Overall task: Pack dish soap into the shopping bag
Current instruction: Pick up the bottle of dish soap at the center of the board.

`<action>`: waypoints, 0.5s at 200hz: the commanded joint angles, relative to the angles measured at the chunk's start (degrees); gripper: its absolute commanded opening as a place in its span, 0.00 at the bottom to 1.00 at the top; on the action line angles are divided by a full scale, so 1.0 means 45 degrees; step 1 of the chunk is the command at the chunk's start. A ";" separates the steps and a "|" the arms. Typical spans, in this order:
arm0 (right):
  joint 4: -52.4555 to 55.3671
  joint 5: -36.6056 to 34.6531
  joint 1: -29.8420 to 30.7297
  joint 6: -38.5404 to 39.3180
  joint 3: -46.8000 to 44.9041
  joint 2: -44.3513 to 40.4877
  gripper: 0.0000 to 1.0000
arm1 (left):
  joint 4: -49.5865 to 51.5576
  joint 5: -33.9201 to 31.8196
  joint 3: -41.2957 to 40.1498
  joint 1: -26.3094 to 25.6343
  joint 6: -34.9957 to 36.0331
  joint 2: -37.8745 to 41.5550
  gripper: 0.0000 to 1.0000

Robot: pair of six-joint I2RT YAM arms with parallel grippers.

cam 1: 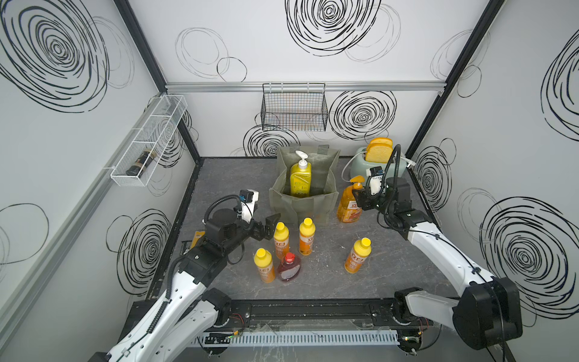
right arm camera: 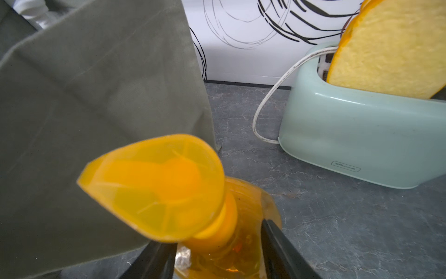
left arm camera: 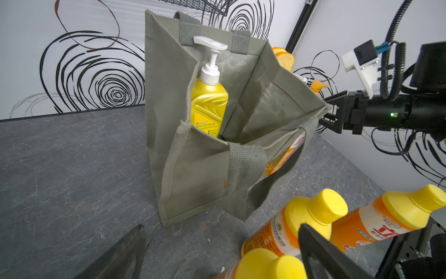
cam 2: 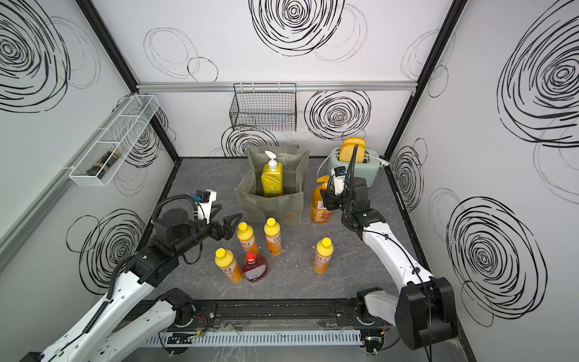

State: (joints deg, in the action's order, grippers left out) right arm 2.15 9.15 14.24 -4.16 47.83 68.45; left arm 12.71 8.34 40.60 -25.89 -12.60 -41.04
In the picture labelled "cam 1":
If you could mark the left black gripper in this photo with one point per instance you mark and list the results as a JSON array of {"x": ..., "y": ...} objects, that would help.
[{"x": 268, "y": 231}]

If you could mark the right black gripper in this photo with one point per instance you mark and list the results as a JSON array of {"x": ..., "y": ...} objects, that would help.
[{"x": 363, "y": 197}]

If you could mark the orange pump soap bottle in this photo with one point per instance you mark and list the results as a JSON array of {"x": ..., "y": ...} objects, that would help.
[{"x": 349, "y": 211}]

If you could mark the green fabric shopping bag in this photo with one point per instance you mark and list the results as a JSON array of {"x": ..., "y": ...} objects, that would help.
[{"x": 323, "y": 195}]

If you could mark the yellow pump soap bottle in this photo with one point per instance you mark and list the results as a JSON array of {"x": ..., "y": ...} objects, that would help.
[{"x": 300, "y": 179}]

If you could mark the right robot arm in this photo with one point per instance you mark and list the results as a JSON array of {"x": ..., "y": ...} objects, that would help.
[{"x": 469, "y": 279}]

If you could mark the yellow object behind left arm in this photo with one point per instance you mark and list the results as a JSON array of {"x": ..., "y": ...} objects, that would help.
[{"x": 197, "y": 237}]

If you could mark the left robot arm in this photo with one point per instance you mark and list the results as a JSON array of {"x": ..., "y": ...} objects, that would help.
[{"x": 189, "y": 306}]

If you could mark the red soap bottle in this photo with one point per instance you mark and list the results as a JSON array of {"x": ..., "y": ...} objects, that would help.
[{"x": 290, "y": 267}]

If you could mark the yellow cap bottle back left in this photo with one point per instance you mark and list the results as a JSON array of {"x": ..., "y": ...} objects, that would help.
[{"x": 281, "y": 240}]

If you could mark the yellow cap bottle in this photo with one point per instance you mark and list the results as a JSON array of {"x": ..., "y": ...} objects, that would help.
[
  {"x": 281, "y": 240},
  {"x": 307, "y": 231},
  {"x": 359, "y": 253},
  {"x": 264, "y": 262}
]

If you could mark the mint green toaster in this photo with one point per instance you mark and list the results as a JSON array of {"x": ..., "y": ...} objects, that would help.
[{"x": 359, "y": 166}]

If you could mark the yellow cap bottle back middle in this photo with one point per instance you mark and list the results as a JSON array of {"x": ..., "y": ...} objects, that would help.
[{"x": 307, "y": 231}]

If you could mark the yellow cap bottle front left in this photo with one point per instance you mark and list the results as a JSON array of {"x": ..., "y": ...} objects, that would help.
[{"x": 264, "y": 262}]

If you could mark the toast slice front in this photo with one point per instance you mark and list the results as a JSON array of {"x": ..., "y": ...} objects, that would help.
[{"x": 378, "y": 153}]

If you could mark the toast slice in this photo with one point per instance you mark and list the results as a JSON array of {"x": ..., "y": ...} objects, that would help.
[
  {"x": 378, "y": 153},
  {"x": 382, "y": 140}
]

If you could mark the yellow cap bottle right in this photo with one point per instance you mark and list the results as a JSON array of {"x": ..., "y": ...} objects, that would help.
[{"x": 359, "y": 253}]

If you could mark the toast slice back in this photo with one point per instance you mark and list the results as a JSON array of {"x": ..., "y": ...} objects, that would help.
[{"x": 382, "y": 140}]

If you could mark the dark item in shelf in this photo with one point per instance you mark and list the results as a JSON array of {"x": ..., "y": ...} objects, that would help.
[{"x": 143, "y": 161}]

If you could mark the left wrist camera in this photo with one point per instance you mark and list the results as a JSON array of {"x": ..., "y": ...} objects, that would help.
[{"x": 248, "y": 198}]

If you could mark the black wire basket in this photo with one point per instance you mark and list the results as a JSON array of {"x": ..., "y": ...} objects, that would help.
[{"x": 296, "y": 106}]

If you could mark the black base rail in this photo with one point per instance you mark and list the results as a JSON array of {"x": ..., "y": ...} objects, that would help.
[{"x": 381, "y": 312}]

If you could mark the white slotted cable duct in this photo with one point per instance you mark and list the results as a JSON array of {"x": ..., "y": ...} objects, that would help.
[{"x": 298, "y": 338}]

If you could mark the white wire shelf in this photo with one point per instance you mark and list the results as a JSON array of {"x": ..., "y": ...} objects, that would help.
[{"x": 159, "y": 132}]

